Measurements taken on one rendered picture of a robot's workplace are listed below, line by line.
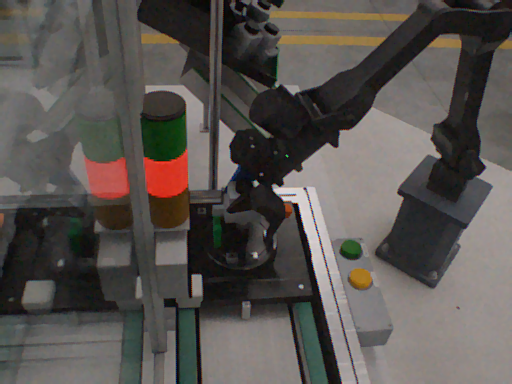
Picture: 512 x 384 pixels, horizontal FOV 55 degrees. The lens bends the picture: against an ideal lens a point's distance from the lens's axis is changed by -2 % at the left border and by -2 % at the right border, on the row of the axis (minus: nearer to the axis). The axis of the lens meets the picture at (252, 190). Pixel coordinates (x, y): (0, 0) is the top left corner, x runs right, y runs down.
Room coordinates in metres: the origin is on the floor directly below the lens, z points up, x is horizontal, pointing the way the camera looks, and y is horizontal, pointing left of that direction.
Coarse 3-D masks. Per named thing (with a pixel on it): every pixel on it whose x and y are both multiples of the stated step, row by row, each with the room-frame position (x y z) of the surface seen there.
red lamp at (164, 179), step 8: (144, 160) 0.39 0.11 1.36; (176, 160) 0.39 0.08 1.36; (184, 160) 0.40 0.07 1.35; (152, 168) 0.39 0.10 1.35; (160, 168) 0.39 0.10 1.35; (168, 168) 0.39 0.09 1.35; (176, 168) 0.39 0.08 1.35; (184, 168) 0.40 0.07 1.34; (152, 176) 0.39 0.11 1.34; (160, 176) 0.39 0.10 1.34; (168, 176) 0.39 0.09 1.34; (176, 176) 0.39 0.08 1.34; (184, 176) 0.40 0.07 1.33; (152, 184) 0.39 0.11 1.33; (160, 184) 0.39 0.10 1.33; (168, 184) 0.39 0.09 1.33; (176, 184) 0.39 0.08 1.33; (184, 184) 0.40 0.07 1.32; (152, 192) 0.39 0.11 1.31; (160, 192) 0.39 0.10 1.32; (168, 192) 0.39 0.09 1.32; (176, 192) 0.39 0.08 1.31
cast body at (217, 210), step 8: (232, 184) 0.63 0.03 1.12; (240, 184) 0.62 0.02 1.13; (248, 184) 0.62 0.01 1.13; (232, 192) 0.61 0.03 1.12; (240, 192) 0.60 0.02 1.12; (224, 200) 0.62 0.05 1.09; (232, 200) 0.59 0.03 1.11; (216, 208) 0.61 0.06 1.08; (224, 208) 0.61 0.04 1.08; (224, 216) 0.60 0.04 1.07; (232, 216) 0.59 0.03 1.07; (240, 216) 0.60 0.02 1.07; (248, 216) 0.60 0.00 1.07; (256, 216) 0.60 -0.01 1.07
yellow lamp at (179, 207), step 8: (184, 192) 0.40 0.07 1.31; (152, 200) 0.39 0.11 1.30; (160, 200) 0.39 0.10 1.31; (168, 200) 0.39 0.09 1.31; (176, 200) 0.39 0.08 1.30; (184, 200) 0.40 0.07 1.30; (152, 208) 0.39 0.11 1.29; (160, 208) 0.39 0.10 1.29; (168, 208) 0.39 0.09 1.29; (176, 208) 0.39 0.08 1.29; (184, 208) 0.40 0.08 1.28; (152, 216) 0.39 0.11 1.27; (160, 216) 0.39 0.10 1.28; (168, 216) 0.39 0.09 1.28; (176, 216) 0.39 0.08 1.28; (184, 216) 0.40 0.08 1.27; (160, 224) 0.39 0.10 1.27; (168, 224) 0.39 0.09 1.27; (176, 224) 0.39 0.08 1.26
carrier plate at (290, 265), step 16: (192, 208) 0.71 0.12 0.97; (208, 208) 0.71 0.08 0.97; (192, 224) 0.66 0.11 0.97; (208, 224) 0.67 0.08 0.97; (288, 224) 0.69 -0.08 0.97; (192, 240) 0.62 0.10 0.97; (288, 240) 0.64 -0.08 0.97; (192, 256) 0.58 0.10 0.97; (288, 256) 0.60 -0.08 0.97; (304, 256) 0.61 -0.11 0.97; (192, 272) 0.55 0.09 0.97; (208, 272) 0.55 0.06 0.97; (272, 272) 0.56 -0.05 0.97; (288, 272) 0.57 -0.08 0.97; (304, 272) 0.57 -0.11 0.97; (208, 288) 0.52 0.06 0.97; (224, 288) 0.52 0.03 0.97; (240, 288) 0.52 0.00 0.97; (256, 288) 0.52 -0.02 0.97; (272, 288) 0.53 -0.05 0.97; (288, 288) 0.53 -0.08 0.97; (304, 288) 0.53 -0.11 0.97; (176, 304) 0.48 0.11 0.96; (208, 304) 0.49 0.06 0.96; (224, 304) 0.49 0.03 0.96; (240, 304) 0.50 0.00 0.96; (256, 304) 0.50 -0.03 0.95
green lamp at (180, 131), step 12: (144, 120) 0.39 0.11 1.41; (180, 120) 0.40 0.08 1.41; (144, 132) 0.39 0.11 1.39; (156, 132) 0.39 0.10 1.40; (168, 132) 0.39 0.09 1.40; (180, 132) 0.40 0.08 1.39; (144, 144) 0.39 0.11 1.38; (156, 144) 0.39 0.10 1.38; (168, 144) 0.39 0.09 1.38; (180, 144) 0.40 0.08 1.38; (144, 156) 0.39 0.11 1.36; (156, 156) 0.39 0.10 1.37; (168, 156) 0.39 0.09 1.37; (180, 156) 0.40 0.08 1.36
